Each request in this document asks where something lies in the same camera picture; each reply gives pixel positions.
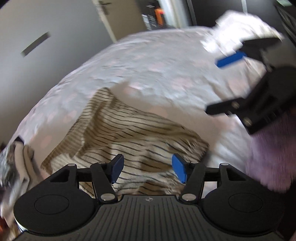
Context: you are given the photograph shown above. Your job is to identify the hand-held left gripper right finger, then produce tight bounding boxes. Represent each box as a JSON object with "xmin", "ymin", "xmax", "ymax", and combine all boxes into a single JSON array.
[{"xmin": 171, "ymin": 153, "xmax": 249, "ymax": 202}]

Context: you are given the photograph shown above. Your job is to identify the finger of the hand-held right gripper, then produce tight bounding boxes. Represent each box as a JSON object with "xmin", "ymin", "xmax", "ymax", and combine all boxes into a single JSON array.
[
  {"xmin": 215, "ymin": 37, "xmax": 284, "ymax": 70},
  {"xmin": 205, "ymin": 97, "xmax": 253, "ymax": 119}
]

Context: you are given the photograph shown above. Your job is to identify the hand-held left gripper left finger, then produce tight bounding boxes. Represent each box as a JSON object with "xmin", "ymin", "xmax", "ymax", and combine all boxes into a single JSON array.
[{"xmin": 47, "ymin": 154, "xmax": 125, "ymax": 204}]

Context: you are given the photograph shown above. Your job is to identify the white crinkled shirt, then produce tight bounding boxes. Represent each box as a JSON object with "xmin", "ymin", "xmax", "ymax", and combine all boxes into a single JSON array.
[{"xmin": 200, "ymin": 10, "xmax": 286, "ymax": 54}]

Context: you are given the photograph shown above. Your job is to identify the beige striped pants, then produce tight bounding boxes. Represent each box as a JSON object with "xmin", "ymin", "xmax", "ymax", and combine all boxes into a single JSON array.
[{"xmin": 40, "ymin": 87, "xmax": 210, "ymax": 197}]

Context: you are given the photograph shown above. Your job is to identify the person's right forearm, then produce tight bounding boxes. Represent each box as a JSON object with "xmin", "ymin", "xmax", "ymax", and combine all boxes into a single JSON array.
[{"xmin": 245, "ymin": 111, "xmax": 296, "ymax": 193}]

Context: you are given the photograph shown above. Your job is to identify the black sliding-door wardrobe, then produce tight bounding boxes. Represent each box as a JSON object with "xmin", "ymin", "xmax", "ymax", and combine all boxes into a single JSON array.
[{"xmin": 186, "ymin": 0, "xmax": 296, "ymax": 67}]

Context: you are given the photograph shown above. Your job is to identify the bed with pink-dotted white sheet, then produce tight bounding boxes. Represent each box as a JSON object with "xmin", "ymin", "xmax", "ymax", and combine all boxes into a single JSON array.
[{"xmin": 5, "ymin": 23, "xmax": 287, "ymax": 197}]

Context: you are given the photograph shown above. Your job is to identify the orange chair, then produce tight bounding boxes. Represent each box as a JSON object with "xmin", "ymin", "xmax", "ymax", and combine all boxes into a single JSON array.
[{"xmin": 154, "ymin": 8, "xmax": 167, "ymax": 26}]

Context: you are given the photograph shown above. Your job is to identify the grey patterned cloth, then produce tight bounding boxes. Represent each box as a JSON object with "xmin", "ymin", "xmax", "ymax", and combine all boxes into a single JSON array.
[{"xmin": 0, "ymin": 142, "xmax": 16, "ymax": 188}]

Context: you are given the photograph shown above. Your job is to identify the beige room door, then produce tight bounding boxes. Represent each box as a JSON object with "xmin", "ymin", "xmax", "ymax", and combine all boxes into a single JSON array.
[{"xmin": 91, "ymin": 0, "xmax": 148, "ymax": 43}]

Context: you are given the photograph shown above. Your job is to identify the dark door handle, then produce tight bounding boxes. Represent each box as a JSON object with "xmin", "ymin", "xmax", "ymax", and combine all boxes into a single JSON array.
[{"xmin": 98, "ymin": 1, "xmax": 112, "ymax": 16}]

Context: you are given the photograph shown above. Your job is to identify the grey wall switch panel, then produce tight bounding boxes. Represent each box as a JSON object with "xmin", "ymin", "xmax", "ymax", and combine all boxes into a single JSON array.
[{"xmin": 20, "ymin": 32, "xmax": 51, "ymax": 57}]

